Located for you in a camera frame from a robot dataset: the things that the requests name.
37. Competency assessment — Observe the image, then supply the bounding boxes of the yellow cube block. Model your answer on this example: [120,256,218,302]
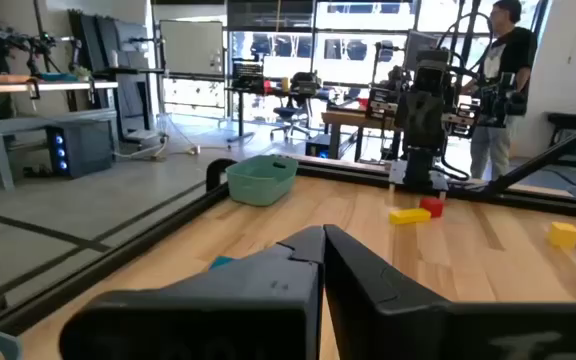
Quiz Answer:
[548,221,576,250]

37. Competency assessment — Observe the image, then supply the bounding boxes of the small blue block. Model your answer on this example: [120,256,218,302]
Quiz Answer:
[208,255,234,271]

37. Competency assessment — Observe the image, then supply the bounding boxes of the white whiteboard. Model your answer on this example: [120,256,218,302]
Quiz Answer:
[159,19,225,77]

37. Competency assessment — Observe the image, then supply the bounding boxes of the person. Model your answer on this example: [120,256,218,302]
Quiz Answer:
[462,0,539,182]

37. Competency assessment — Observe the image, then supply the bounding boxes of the long yellow block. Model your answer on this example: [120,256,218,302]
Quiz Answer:
[388,207,432,226]

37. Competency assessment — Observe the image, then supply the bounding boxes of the green plastic bin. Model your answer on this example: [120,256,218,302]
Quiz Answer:
[225,154,299,208]

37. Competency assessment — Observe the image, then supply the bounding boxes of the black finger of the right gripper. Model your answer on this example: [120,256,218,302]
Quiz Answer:
[442,102,480,140]
[367,85,400,132]

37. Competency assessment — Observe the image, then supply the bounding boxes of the grey monitor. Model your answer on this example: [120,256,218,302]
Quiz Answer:
[403,29,442,71]

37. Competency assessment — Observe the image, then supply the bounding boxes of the computer tower with blue lights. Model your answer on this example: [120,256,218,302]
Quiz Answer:
[45,119,115,180]

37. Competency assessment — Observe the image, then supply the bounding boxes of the black aluminium table frame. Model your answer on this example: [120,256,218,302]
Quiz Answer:
[0,117,576,336]

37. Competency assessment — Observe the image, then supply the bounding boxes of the wooden background table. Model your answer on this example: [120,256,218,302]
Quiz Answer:
[321,109,399,161]

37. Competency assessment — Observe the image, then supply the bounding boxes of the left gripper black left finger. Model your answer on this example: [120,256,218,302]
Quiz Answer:
[59,224,327,360]

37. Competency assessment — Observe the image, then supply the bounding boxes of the black office chair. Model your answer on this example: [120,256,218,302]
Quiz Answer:
[269,72,319,142]

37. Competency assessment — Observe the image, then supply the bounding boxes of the dark leaning panels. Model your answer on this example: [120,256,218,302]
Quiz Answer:
[67,9,152,141]

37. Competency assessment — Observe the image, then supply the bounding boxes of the red cube block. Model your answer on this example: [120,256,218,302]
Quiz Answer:
[419,196,445,219]

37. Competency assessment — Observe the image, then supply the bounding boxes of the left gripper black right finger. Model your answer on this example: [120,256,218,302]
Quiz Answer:
[323,224,576,360]

